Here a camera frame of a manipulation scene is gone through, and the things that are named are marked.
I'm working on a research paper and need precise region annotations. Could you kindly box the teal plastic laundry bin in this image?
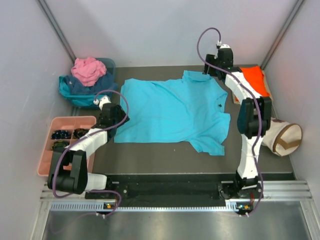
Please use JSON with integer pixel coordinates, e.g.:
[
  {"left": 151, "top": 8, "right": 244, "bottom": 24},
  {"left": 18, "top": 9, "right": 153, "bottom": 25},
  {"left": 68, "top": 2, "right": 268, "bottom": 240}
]
[{"left": 65, "top": 57, "right": 116, "bottom": 110}]

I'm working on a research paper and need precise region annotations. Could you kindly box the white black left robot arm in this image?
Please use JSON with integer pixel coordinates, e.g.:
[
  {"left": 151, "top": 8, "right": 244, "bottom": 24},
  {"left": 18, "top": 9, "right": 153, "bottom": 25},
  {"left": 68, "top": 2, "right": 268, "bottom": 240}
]
[{"left": 47, "top": 103, "right": 129, "bottom": 199}]

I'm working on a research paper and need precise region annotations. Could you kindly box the teal t shirt in bin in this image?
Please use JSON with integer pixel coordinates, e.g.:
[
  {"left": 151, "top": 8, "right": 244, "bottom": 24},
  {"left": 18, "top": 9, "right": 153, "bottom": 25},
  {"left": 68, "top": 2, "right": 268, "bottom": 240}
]
[{"left": 58, "top": 75, "right": 98, "bottom": 109}]

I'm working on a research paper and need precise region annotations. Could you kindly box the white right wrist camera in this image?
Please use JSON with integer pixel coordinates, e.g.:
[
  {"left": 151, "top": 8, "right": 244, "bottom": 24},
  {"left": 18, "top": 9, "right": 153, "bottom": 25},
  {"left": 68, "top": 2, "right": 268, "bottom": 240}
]
[{"left": 216, "top": 41, "right": 231, "bottom": 50}]

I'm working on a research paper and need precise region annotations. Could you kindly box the dark blue t shirt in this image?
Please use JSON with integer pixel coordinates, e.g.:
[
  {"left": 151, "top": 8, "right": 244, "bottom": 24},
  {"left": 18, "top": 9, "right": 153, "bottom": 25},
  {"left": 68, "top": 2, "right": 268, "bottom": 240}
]
[{"left": 62, "top": 72, "right": 118, "bottom": 95}]

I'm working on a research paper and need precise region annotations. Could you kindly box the pink compartment tray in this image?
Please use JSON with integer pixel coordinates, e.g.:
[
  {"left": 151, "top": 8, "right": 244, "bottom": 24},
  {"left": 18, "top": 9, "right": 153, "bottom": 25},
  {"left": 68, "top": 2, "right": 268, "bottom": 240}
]
[{"left": 37, "top": 116, "right": 97, "bottom": 177}]

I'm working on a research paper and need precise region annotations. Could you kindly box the dark hair tie blue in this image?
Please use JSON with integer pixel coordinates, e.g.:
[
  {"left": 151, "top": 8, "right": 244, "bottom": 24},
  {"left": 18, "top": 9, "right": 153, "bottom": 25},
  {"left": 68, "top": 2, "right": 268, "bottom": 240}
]
[{"left": 51, "top": 129, "right": 71, "bottom": 140}]

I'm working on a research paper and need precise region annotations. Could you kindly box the pink t shirt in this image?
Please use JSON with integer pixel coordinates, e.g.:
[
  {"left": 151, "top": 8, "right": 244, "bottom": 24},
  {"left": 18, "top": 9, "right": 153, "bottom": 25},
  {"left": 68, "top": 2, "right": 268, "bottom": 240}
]
[{"left": 71, "top": 57, "right": 107, "bottom": 87}]

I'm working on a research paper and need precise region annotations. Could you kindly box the dark hair tie green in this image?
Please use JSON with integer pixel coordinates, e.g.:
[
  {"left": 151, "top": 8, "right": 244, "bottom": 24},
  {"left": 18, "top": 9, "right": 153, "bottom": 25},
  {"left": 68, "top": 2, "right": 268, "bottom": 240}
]
[{"left": 51, "top": 140, "right": 69, "bottom": 151}]

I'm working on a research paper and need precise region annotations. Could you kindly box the folded orange t shirt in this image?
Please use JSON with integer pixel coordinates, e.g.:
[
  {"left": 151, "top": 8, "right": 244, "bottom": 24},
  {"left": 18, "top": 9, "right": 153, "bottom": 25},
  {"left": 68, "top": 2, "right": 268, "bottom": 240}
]
[{"left": 239, "top": 65, "right": 271, "bottom": 98}]

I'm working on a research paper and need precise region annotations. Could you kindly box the light blue t shirt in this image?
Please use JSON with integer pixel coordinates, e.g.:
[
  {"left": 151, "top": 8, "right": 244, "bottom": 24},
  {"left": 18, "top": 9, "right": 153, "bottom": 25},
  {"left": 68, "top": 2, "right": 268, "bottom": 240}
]
[{"left": 114, "top": 70, "right": 231, "bottom": 156}]

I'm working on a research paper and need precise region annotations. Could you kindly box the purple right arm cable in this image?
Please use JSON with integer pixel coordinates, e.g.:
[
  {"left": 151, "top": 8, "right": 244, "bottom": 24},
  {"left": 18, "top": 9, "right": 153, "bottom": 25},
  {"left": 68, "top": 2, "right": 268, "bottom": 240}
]
[{"left": 196, "top": 27, "right": 265, "bottom": 217}]

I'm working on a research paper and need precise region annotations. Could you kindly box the grey slotted cable duct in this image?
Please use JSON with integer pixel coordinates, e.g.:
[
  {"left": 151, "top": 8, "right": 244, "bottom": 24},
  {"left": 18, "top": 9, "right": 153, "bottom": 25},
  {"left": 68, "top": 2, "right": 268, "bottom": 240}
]
[{"left": 50, "top": 201, "right": 251, "bottom": 212}]

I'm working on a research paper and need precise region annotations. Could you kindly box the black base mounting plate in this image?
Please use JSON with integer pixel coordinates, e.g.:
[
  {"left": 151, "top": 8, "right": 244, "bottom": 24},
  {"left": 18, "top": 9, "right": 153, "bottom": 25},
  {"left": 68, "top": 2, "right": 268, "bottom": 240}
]
[{"left": 84, "top": 174, "right": 253, "bottom": 207}]

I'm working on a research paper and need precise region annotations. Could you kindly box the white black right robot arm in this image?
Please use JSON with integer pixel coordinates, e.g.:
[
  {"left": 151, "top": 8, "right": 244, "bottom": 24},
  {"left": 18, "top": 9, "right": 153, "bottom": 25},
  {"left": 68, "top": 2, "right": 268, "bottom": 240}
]
[{"left": 203, "top": 44, "right": 272, "bottom": 199}]

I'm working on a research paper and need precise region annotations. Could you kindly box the cream canvas drawstring bag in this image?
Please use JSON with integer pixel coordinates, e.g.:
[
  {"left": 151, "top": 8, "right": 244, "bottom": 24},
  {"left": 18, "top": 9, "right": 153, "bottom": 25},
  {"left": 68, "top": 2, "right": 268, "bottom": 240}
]
[{"left": 261, "top": 117, "right": 303, "bottom": 157}]

